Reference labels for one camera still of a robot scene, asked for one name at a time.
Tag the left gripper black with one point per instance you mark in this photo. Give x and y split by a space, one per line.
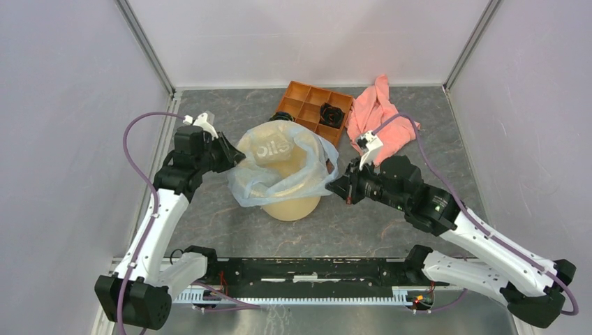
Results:
231 155

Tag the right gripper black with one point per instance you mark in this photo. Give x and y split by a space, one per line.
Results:
340 185

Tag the light blue plastic trash bag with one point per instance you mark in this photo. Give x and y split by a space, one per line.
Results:
277 171

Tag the tan cylindrical trash bin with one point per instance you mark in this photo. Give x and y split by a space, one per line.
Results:
291 208

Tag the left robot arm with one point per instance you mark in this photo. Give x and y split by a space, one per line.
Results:
157 231

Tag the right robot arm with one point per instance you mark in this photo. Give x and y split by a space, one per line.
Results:
531 287

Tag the pink cloth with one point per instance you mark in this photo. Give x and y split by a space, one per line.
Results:
373 111

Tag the orange compartment tray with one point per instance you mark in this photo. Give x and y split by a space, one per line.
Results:
303 101

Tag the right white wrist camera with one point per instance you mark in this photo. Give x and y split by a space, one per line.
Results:
370 144

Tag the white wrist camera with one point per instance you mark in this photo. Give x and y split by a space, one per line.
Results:
370 144
204 120

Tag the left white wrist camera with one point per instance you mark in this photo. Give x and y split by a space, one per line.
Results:
204 120

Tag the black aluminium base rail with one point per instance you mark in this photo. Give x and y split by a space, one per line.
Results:
201 278

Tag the left corner aluminium post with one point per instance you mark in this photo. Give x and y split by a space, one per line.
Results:
141 37

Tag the corner aluminium post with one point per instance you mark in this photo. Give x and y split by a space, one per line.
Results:
476 35
141 37

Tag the right corner aluminium post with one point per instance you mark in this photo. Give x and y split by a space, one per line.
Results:
476 35

